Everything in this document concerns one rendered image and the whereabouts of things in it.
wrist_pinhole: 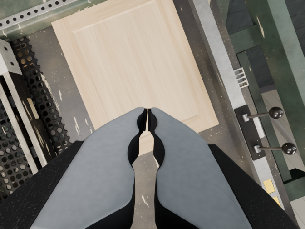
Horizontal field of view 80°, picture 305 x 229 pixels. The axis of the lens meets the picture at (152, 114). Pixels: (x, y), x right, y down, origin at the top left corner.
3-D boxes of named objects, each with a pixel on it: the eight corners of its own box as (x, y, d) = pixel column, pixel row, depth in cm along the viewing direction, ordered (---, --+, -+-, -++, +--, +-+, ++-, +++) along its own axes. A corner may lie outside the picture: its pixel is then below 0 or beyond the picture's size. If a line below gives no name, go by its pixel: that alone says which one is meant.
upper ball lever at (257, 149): (254, 141, 68) (296, 140, 56) (258, 151, 68) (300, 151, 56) (248, 145, 66) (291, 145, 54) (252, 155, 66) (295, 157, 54)
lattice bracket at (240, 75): (238, 68, 70) (242, 67, 67) (244, 86, 70) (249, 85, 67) (228, 72, 70) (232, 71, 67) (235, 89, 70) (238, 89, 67)
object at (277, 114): (243, 111, 67) (283, 103, 56) (246, 120, 67) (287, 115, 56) (237, 114, 65) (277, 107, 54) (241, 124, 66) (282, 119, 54)
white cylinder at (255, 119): (261, 135, 71) (254, 115, 71) (266, 136, 68) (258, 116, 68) (254, 137, 71) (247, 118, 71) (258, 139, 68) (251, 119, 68)
